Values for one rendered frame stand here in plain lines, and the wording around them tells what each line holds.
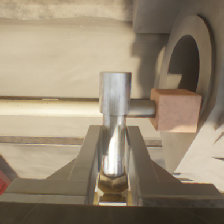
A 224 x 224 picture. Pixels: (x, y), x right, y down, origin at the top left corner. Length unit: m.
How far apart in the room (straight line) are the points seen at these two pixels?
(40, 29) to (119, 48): 0.13
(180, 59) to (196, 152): 0.12
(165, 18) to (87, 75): 0.17
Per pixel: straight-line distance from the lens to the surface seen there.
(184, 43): 0.21
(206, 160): 0.20
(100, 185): 0.17
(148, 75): 0.32
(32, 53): 0.33
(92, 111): 0.33
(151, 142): 0.47
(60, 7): 0.28
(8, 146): 0.57
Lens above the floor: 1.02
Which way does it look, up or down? 48 degrees down
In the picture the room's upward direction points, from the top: 178 degrees counter-clockwise
